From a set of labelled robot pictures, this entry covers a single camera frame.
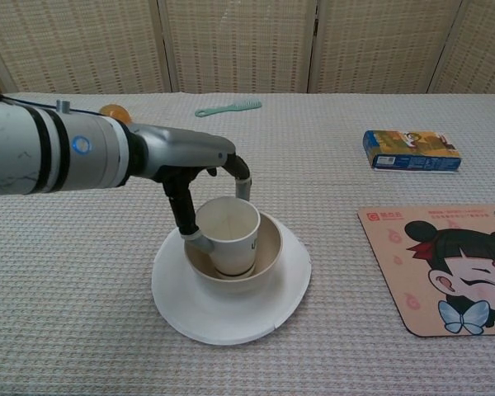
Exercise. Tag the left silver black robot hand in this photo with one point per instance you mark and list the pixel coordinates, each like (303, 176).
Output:
(177, 148)

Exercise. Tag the cartoon girl mouse pad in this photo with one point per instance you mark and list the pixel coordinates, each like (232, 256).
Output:
(396, 247)

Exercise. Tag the orange fruit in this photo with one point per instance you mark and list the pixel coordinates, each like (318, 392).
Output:
(115, 111)

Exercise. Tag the blue yellow cartoon box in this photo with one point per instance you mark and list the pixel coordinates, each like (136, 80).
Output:
(412, 148)

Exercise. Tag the mint green comb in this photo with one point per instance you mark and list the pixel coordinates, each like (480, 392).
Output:
(231, 108)

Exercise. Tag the white paper plate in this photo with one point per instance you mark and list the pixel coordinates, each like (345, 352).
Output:
(272, 315)

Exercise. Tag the white paper cup blue print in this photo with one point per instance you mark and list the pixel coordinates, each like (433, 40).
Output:
(231, 247)

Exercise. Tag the woven bamboo screen panel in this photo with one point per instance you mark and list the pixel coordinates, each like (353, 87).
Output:
(379, 41)
(482, 45)
(239, 41)
(78, 41)

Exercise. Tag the beige bowl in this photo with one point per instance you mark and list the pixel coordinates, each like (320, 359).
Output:
(270, 264)

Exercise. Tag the beige woven tablecloth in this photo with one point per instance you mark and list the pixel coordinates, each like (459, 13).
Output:
(313, 185)

